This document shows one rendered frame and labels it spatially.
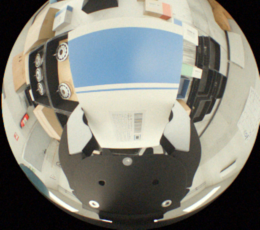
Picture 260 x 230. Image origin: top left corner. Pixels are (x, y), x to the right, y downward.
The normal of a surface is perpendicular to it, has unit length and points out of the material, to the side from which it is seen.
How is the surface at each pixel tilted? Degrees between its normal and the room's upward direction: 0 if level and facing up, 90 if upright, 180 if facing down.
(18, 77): 79
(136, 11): 0
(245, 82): 90
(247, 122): 90
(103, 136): 0
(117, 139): 0
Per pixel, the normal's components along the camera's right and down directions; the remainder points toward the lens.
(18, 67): 0.99, 0.07
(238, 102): -1.00, 0.04
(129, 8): 0.04, 0.52
